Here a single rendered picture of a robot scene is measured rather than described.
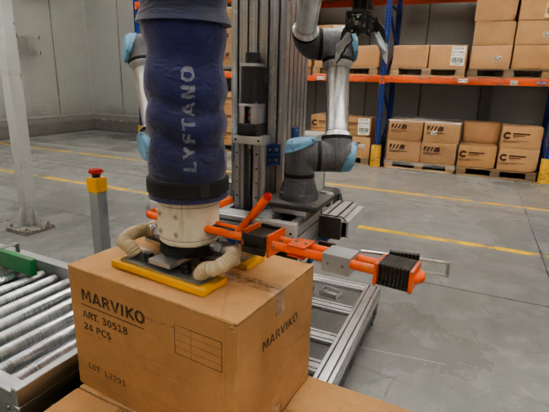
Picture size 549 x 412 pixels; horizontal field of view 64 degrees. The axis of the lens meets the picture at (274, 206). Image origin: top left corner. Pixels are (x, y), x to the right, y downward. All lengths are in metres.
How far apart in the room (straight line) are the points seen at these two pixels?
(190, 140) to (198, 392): 0.63
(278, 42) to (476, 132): 7.04
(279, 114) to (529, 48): 6.64
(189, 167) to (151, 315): 0.39
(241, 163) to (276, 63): 0.42
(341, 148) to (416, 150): 6.58
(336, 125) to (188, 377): 0.99
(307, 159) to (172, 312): 0.77
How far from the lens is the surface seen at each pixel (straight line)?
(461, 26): 9.49
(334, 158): 1.62
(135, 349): 1.31
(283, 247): 1.08
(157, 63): 1.14
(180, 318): 1.13
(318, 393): 1.48
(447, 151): 8.14
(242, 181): 1.85
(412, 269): 0.97
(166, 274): 1.21
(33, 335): 1.91
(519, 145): 8.21
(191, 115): 1.13
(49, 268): 2.40
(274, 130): 1.83
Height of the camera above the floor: 1.47
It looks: 16 degrees down
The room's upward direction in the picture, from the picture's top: 2 degrees clockwise
